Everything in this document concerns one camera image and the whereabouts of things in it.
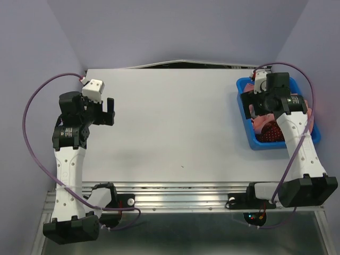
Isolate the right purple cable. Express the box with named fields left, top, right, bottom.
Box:
left=248, top=62, right=316, bottom=230

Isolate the aluminium frame rail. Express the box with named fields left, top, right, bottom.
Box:
left=42, top=181, right=326, bottom=213

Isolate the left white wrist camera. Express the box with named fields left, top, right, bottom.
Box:
left=80, top=77, right=105, bottom=104

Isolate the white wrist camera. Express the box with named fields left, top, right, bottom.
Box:
left=80, top=77, right=105, bottom=104
left=250, top=69, right=268, bottom=94

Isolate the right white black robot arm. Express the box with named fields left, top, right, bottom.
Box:
left=240, top=71, right=338, bottom=207

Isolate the purple cable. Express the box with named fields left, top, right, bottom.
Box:
left=22, top=73, right=141, bottom=231
left=248, top=62, right=316, bottom=230

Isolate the pink skirt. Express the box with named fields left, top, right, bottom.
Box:
left=244, top=82, right=279, bottom=135

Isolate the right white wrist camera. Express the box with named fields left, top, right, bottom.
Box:
left=250, top=69, right=268, bottom=94

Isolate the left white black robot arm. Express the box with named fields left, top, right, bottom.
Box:
left=43, top=91, right=118, bottom=244

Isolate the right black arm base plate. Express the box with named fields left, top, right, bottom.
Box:
left=225, top=193, right=276, bottom=210

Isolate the blue plastic bin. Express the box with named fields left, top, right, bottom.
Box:
left=236, top=77, right=321, bottom=150

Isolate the red polka dot skirt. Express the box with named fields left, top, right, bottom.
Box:
left=256, top=122, right=285, bottom=143

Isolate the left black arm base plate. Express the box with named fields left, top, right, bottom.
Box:
left=87, top=193, right=136, bottom=212

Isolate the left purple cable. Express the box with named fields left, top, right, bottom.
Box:
left=22, top=73, right=141, bottom=231

